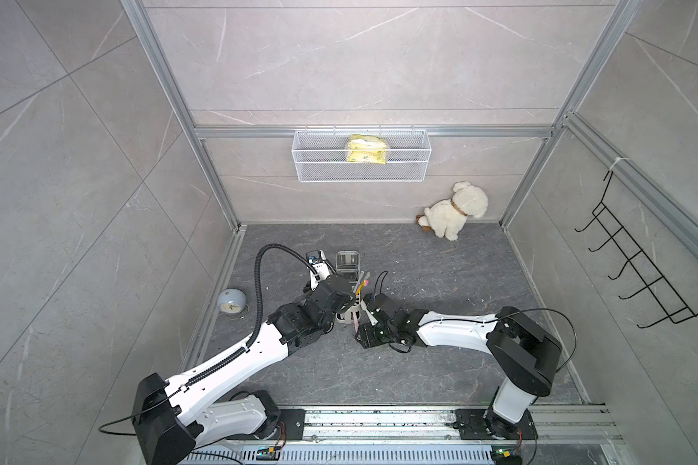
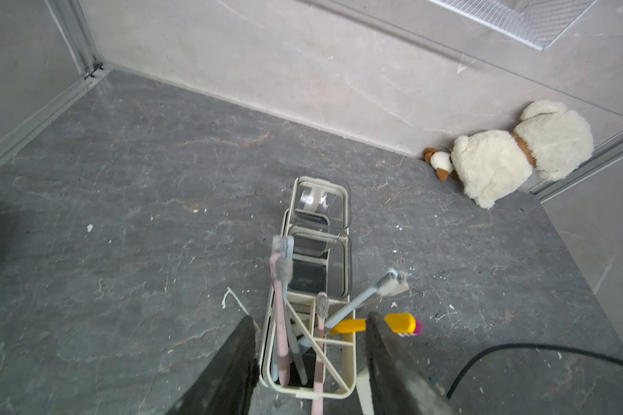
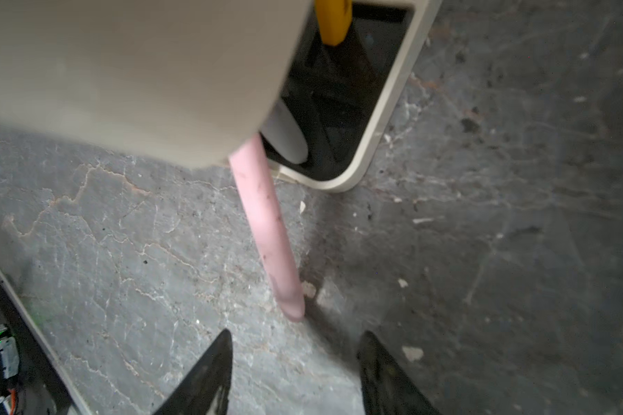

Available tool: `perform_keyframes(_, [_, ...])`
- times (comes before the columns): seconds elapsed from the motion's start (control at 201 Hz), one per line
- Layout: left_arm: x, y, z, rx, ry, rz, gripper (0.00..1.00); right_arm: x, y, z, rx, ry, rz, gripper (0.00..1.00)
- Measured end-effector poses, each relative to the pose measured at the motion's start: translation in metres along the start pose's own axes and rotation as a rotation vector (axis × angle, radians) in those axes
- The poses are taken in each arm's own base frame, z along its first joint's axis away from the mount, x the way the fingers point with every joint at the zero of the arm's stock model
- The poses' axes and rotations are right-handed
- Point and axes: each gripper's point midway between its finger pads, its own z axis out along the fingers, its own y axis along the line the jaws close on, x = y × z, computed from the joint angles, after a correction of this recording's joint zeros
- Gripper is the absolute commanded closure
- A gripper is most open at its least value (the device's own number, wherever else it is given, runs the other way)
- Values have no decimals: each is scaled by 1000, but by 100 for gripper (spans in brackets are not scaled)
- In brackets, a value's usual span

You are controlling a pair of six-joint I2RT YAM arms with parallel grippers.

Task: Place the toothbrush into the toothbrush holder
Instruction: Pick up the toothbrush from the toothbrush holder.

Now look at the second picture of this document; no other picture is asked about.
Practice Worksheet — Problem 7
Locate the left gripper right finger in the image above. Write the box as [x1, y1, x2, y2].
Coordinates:
[365, 311, 454, 414]

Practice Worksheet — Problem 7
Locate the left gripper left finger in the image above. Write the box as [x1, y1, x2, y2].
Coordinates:
[168, 316, 259, 415]

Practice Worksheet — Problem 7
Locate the yellow toothbrush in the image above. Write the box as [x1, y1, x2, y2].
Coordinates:
[329, 312, 423, 337]

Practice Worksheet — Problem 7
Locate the cream toothbrush holder organizer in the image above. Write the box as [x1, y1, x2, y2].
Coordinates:
[259, 176, 356, 400]

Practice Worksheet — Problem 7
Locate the light blue toothbrush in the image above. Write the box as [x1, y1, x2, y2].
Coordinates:
[324, 280, 383, 333]

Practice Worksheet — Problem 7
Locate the pink toothbrush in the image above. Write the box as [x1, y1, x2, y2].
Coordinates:
[310, 291, 331, 415]
[269, 236, 294, 387]

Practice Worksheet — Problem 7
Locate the grey beige toothbrush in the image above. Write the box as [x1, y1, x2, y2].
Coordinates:
[374, 270, 409, 297]

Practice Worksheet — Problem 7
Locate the white plush dog toy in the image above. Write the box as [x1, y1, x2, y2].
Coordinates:
[422, 100, 594, 209]

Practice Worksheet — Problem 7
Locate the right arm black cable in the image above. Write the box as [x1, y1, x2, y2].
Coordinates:
[445, 342, 623, 400]

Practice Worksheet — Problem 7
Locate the white wire mesh basket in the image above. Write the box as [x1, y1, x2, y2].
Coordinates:
[434, 0, 595, 51]

